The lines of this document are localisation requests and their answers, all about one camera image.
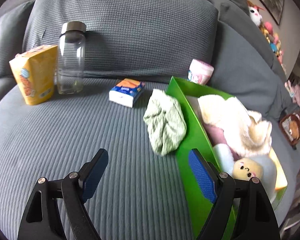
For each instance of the grey sofa back cushion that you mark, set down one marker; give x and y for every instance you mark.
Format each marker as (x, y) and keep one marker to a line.
(150, 40)

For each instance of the pink knitted cloth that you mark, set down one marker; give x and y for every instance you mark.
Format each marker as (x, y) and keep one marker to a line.
(215, 134)

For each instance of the cream knitted towel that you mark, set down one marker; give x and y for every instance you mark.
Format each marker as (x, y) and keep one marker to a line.
(245, 131)

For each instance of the pink plush toy pile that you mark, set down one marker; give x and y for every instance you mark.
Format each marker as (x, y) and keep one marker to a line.
(273, 39)

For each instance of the pink white tissue pack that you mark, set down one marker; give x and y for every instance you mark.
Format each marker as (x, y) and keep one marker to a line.
(199, 72)

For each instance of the blue orange tissue packet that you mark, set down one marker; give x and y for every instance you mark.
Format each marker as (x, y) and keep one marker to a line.
(126, 92)

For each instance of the clear bottle metal cap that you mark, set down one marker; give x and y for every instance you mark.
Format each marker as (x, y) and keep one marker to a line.
(71, 57)

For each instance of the white blue plush toy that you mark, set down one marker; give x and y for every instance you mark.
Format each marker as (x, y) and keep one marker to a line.
(226, 161)

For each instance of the white unicorn plush toy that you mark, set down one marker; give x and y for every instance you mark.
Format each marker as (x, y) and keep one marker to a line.
(254, 12)

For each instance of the green cardboard box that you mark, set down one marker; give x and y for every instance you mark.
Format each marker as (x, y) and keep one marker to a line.
(196, 137)

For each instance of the grey sofa seat cushion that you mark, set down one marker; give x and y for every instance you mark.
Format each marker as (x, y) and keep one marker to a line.
(140, 195)

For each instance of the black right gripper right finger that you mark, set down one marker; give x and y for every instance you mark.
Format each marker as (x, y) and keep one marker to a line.
(255, 218)

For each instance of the brown round plush bag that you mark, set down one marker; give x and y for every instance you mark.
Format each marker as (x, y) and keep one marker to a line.
(290, 127)

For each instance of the yellow face plush toy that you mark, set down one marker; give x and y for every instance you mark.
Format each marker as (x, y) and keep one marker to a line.
(245, 169)

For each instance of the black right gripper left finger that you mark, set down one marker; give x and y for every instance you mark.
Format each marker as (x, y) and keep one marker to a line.
(41, 218)

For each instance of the green patterned scrunchie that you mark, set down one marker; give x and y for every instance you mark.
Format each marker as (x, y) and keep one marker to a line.
(165, 123)

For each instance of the yellow snack pouch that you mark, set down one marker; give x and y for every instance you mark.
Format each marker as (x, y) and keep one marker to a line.
(34, 72)

